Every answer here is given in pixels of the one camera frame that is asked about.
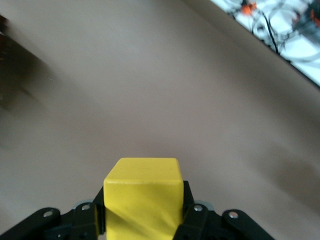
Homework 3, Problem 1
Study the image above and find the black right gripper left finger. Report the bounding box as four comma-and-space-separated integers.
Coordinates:
71, 186, 106, 240

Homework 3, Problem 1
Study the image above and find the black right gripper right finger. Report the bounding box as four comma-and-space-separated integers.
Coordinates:
173, 179, 225, 240

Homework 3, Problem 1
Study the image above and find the yellow cube block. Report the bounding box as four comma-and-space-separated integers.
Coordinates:
103, 157, 185, 240

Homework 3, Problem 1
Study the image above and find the black cable on floor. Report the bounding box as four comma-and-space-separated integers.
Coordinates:
259, 9, 280, 55

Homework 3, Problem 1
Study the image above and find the orange cable connector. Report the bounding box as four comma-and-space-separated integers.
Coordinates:
240, 1, 258, 15

